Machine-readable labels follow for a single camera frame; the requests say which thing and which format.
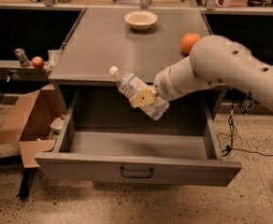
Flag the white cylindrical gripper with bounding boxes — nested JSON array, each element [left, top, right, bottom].
[[129, 66, 186, 107]]

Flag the clear plastic water bottle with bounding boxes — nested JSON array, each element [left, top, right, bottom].
[[108, 66, 169, 120]]

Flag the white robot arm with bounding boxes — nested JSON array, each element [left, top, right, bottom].
[[129, 35, 273, 112]]

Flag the grey open top drawer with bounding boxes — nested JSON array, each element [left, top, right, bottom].
[[36, 99, 241, 187]]

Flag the grey cabinet counter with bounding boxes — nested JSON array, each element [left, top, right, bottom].
[[48, 7, 234, 120]]

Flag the orange fruit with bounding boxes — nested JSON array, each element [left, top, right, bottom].
[[180, 33, 201, 55]]

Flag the white ceramic bowl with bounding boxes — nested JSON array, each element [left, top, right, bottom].
[[124, 10, 158, 31]]

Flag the white plastic bag in box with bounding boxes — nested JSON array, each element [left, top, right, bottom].
[[50, 118, 65, 133]]

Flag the red apple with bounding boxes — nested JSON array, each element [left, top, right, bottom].
[[32, 56, 45, 68]]

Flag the brown cardboard box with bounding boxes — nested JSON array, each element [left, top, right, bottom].
[[0, 84, 65, 168]]

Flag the small grey figurine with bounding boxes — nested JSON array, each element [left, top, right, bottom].
[[14, 49, 31, 67]]

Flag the grey side shelf left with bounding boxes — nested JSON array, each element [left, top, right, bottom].
[[0, 49, 62, 81]]

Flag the black drawer handle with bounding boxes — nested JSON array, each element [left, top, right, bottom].
[[121, 166, 154, 179]]

